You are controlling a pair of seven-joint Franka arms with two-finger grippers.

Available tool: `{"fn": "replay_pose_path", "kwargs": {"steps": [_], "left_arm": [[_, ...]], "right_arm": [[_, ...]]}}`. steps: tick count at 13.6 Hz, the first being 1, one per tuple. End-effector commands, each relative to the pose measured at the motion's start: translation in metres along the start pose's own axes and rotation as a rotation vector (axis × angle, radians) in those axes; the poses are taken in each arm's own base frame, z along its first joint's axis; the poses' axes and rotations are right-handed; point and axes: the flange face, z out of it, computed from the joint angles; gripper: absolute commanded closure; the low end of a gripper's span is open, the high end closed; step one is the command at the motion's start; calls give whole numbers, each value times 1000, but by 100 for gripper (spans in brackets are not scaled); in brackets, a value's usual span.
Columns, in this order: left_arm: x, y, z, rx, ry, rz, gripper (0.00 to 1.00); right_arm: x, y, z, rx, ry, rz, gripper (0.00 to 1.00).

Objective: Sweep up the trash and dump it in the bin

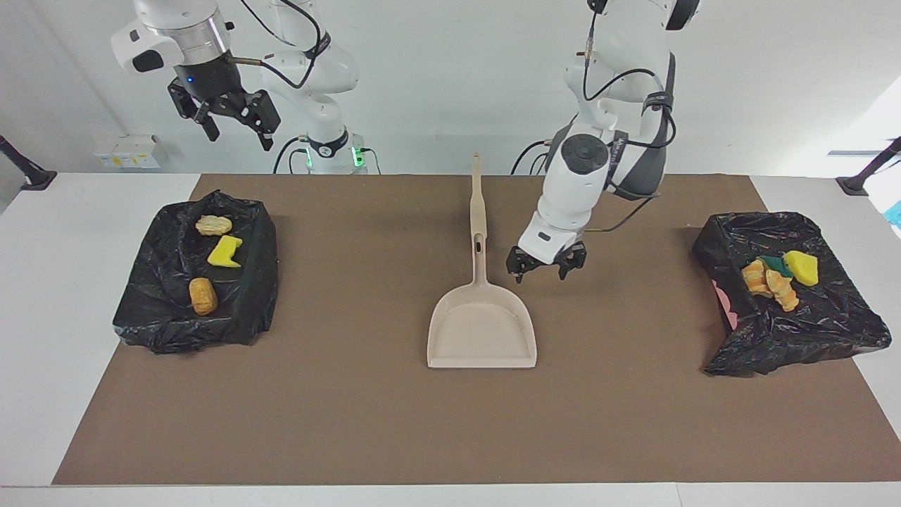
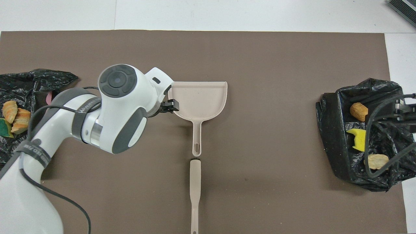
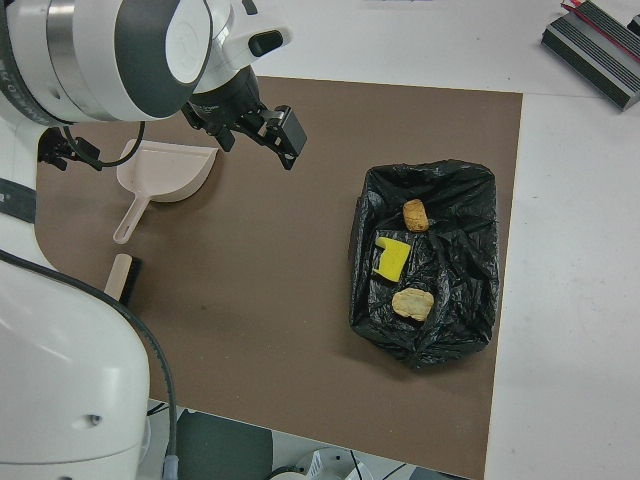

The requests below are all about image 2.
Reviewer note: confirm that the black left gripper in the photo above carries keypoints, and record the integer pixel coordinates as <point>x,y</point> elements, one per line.
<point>165,108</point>

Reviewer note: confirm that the beige plastic dustpan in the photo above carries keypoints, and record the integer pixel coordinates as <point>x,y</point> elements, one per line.
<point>198,97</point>

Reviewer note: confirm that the beige brush with black bristles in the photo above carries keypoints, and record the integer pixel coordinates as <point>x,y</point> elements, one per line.
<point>195,182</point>

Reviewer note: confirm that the yellow sponge piece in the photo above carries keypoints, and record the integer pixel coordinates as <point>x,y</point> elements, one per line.
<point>5,128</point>
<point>359,140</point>

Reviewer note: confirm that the brown bread-like lump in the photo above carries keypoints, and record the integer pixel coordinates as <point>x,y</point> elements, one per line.
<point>358,111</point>

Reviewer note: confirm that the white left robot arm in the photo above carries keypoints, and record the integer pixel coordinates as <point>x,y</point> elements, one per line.
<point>120,107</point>

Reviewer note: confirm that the black bag bin, pink inside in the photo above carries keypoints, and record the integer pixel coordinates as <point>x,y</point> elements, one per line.
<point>19,84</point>

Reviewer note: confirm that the black trash bag bin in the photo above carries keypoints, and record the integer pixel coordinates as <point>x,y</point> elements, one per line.
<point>338,143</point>

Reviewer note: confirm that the brown table mat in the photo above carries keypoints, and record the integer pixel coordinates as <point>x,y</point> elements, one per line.
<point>260,201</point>

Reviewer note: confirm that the dark grey ribbed panel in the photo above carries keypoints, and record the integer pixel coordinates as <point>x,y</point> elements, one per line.
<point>406,8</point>

